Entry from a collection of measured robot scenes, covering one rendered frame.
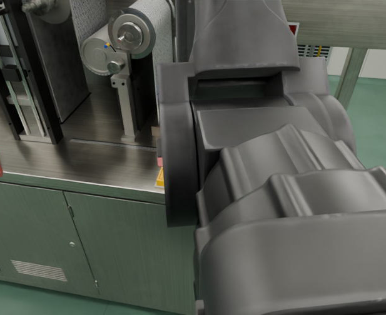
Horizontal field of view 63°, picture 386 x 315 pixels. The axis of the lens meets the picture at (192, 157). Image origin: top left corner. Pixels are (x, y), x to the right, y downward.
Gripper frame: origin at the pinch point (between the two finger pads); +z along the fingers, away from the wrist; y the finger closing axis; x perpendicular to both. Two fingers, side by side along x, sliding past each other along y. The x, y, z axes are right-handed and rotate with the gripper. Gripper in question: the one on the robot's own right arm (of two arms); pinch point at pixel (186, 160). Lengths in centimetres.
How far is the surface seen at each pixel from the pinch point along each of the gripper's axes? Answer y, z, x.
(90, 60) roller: 28, 10, -41
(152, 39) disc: 6.8, 0.1, -39.2
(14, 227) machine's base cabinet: 66, 53, 2
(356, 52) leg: -76, 28, -54
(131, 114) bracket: 15.8, 20.4, -26.1
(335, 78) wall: -189, 214, -170
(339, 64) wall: -189, 200, -179
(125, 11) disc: 14.0, -5.3, -44.7
